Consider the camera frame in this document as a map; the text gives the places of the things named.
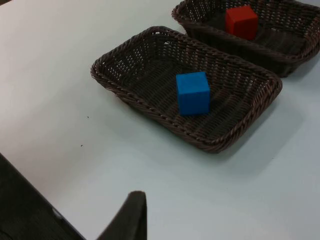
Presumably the red cube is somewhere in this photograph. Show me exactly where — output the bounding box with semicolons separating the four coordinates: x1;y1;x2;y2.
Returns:
224;5;259;41

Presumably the blue cube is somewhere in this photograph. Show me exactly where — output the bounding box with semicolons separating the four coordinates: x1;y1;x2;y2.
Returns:
175;71;211;117

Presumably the dark brown wicker basket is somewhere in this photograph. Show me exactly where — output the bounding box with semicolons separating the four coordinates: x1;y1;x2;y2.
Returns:
171;0;320;78
90;25;283;154

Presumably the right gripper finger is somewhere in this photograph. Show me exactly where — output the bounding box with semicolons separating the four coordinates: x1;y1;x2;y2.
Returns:
96;190;149;240

